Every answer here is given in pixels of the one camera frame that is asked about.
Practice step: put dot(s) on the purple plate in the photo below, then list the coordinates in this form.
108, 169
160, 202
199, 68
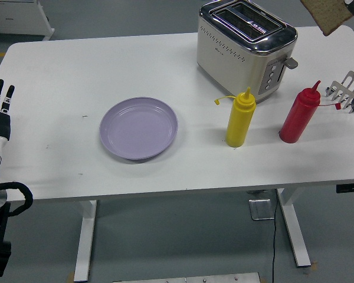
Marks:
138, 129

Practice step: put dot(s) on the cream chrome toaster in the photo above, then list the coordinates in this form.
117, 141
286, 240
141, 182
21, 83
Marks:
230, 56

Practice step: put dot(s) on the bread slice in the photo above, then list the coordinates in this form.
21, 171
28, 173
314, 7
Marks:
327, 13

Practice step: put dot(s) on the white background machine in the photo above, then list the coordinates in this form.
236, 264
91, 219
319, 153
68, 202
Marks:
17, 17

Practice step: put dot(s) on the metal floor socket plate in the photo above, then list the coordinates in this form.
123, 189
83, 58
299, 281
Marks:
262, 209

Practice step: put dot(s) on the white table leg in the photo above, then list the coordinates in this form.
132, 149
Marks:
85, 241
296, 230

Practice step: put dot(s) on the yellow squeeze bottle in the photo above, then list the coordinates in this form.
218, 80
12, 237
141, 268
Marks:
239, 123

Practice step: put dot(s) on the red squeeze bottle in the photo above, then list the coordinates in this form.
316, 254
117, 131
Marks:
298, 118

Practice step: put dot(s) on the metal toast rack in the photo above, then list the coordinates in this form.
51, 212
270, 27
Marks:
346, 81

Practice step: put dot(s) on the black table control panel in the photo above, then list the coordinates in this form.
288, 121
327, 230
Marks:
351, 188

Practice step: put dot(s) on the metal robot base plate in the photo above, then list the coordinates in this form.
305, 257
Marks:
186, 278

